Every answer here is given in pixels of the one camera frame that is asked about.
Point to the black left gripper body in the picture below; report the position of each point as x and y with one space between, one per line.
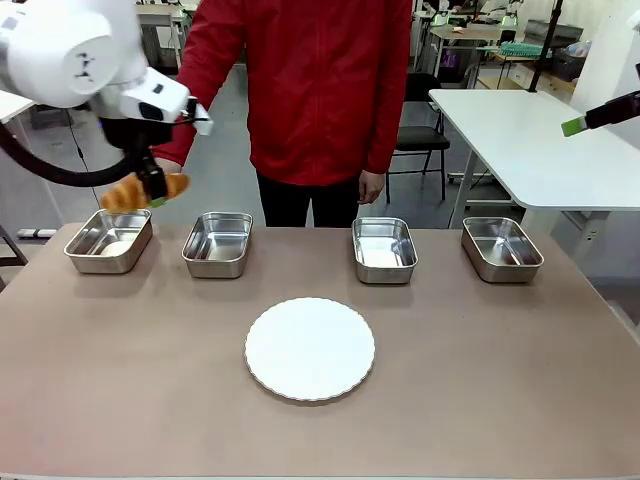
135 135

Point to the golden croissant bread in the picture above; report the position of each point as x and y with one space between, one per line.
122 196

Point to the person's left forearm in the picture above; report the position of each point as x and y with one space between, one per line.
382 125

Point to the person's right forearm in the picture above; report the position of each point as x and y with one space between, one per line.
192 110

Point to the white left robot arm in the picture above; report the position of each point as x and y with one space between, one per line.
60 45

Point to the steel rectangular container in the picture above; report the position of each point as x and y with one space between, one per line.
502 250
385 252
217 247
107 245

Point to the person's right hand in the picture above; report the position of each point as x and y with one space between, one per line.
167 167

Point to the person's left hand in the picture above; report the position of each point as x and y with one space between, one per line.
371 187

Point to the dark storage bin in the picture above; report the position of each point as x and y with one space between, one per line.
569 60

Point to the white side table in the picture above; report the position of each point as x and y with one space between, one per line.
530 145

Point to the black stand pole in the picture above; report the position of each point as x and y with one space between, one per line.
545 45

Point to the green crate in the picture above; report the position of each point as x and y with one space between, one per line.
520 50

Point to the small white table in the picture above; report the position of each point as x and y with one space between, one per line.
15 105

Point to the white power strip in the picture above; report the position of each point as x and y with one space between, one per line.
37 232

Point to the black trousers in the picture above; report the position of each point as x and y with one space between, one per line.
300 202

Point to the background work desk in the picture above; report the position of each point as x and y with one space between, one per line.
465 32

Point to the black folding chair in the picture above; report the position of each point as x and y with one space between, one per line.
422 135

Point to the person in red jacket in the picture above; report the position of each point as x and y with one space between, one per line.
320 85

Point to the white scalloped plate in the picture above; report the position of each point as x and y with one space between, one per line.
310 350

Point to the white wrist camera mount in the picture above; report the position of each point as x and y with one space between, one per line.
165 100

